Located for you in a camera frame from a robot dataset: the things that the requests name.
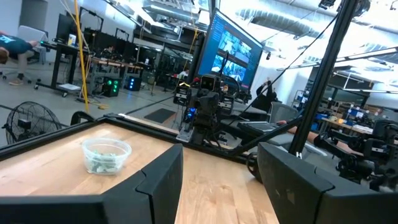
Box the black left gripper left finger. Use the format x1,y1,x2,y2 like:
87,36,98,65
0,142,184,224

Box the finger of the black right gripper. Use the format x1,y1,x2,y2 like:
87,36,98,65
218,95,235,114
174,83,191,105

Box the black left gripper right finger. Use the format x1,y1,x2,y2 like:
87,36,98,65
257,141,398,224

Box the person's forearm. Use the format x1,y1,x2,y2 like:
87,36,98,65
276,119,364,156

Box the black floor mat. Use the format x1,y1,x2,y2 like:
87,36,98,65
143,108,177,124

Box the person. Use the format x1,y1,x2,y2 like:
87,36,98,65
255,79,278,113
0,30,40,86

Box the black backlit keyboard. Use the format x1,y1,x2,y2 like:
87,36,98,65
236,120,280,137

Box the computer tower with blue lights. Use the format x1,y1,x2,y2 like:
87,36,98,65
126,76,142,92

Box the clear plastic bowl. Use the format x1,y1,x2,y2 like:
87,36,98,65
81,138,132,176

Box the dark mug with green inside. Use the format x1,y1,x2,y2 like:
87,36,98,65
246,151,264,183

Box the large computer monitor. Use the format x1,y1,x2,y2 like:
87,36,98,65
196,9,264,91

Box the grey office chair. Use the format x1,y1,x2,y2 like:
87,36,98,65
269,101,299,124

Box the computer tower with green lights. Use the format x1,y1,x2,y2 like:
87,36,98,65
101,77,122,98

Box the black standing desk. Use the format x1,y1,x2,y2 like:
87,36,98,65
34,42,94,94

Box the black floor fan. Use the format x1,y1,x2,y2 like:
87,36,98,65
1,101,63,146

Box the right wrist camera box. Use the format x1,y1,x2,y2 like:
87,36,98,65
200,74,218,93

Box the black aluminium table frame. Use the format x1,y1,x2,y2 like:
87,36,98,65
0,0,398,166

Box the black looped cable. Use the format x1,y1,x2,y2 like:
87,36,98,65
70,111,96,126

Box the yellow hanging cable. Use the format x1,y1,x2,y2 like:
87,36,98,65
73,0,91,114

